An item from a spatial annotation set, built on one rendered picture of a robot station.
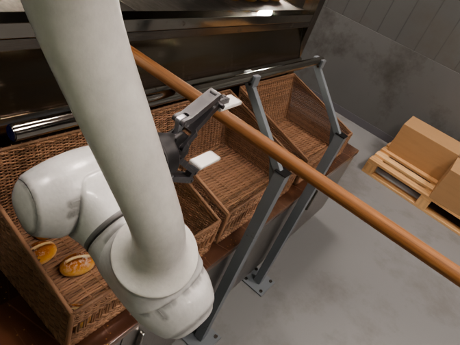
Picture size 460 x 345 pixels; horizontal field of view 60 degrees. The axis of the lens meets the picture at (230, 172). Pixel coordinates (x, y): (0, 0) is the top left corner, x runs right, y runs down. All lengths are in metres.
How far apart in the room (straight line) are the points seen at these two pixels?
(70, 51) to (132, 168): 0.10
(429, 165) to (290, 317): 2.24
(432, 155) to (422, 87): 0.75
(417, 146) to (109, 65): 3.68
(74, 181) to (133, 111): 0.23
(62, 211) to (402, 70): 4.02
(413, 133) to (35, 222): 3.57
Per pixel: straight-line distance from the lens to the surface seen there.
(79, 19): 0.29
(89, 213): 0.52
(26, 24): 1.12
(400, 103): 4.39
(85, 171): 0.54
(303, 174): 0.79
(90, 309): 1.05
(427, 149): 3.89
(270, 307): 2.13
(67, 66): 0.30
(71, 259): 1.21
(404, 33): 4.33
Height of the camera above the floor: 1.59
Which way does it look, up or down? 34 degrees down
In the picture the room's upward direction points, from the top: 22 degrees clockwise
